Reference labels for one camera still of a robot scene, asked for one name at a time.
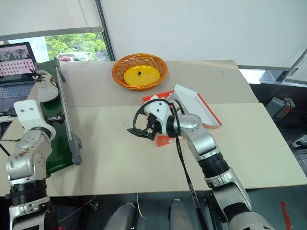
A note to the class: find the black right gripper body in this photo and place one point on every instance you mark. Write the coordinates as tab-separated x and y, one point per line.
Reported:
153	124

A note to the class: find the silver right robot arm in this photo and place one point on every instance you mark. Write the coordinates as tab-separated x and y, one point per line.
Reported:
204	141

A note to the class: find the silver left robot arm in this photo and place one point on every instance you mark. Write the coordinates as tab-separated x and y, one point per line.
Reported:
26	153

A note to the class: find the red and white shoebox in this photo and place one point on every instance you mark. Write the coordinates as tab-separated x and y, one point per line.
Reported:
192	100

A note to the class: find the yellow round plate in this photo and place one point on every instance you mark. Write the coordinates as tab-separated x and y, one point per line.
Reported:
146	77

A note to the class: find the small black object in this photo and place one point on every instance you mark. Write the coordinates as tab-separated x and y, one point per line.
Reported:
139	72

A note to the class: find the orange wicker basket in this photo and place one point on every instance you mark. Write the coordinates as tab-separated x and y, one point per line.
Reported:
117	74

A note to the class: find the dark grey rounded shape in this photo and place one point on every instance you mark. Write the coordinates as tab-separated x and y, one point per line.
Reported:
123	216

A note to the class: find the white parked car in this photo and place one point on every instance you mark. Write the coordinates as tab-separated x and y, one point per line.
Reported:
74	56

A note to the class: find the white sneaker with black laces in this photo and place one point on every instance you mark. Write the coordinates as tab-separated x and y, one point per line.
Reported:
46	91

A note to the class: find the grey box device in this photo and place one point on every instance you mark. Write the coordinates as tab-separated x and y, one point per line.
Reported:
278	106

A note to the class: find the dark grey laptop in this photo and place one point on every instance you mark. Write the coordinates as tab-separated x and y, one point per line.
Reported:
14	91

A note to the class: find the white roller blind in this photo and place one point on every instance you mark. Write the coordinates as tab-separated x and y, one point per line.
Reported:
48	14

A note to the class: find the white and black gadget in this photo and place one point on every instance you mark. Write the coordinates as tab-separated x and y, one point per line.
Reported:
300	141

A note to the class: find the silver metal pole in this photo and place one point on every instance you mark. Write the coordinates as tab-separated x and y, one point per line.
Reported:
297	63

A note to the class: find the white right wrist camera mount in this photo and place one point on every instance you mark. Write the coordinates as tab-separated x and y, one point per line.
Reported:
158	112

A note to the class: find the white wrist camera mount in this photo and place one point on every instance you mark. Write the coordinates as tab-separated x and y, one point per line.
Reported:
26	112
158	112

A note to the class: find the green conveyor belt grey frame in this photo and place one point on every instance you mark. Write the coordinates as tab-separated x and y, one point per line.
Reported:
60	148

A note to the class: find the dark window frame post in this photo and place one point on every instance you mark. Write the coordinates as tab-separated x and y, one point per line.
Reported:
105	36

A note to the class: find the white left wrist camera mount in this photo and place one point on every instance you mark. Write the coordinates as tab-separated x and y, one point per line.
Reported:
26	112

